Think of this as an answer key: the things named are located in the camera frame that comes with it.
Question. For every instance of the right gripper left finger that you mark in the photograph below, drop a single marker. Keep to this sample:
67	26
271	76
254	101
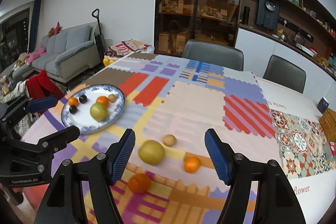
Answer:
63	201

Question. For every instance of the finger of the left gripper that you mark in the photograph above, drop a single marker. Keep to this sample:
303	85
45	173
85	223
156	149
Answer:
28	106
54	142

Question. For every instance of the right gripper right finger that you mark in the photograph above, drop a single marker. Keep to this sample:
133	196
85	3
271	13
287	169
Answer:
276	201

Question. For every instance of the dark plum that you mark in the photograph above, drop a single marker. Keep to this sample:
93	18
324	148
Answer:
73	109
83	98

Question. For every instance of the green pear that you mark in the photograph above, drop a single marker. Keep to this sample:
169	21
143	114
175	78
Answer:
99	112

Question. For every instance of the small tan round fruit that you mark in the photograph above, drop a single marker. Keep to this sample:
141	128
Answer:
112	98

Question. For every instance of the large orange mandarin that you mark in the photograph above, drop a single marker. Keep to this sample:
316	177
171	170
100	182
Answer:
139	183

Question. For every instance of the small mandarin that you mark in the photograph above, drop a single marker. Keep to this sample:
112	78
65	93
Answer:
192	164

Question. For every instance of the yellow brown pear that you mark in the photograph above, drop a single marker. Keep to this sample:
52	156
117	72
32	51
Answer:
151	152

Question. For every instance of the striped grey white cloth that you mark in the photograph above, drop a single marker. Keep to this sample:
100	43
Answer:
15	99

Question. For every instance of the red garment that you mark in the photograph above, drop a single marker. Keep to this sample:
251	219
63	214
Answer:
40	86

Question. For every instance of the blue white porcelain plate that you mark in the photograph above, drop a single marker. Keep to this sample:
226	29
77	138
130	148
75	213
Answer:
82	118

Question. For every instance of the pink plush toy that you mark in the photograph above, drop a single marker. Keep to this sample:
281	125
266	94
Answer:
35	55

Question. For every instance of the grey sofa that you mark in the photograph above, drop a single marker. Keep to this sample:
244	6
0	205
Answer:
69	53

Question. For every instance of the wicker basket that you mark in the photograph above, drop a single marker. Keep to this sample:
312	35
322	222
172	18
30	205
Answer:
328	123

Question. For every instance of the dark blue mug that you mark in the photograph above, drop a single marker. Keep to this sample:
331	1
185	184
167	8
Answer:
322	105

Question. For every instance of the black upright vacuum cleaner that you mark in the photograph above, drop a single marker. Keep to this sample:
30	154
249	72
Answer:
99	37

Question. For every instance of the striped folded cloth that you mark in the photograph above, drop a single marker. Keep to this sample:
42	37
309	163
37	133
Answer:
126	47

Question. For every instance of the colourful patchwork tablecloth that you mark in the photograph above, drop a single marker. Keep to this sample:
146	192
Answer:
170	103

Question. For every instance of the grey chair right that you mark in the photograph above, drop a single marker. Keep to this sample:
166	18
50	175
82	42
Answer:
285	73

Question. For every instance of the grey chair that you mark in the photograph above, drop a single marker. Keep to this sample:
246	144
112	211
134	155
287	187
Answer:
213	53
285	73

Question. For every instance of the grey chair left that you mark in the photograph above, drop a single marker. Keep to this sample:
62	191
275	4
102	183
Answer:
213	53

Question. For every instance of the black thermos bottle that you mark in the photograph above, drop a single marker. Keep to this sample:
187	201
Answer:
245	17

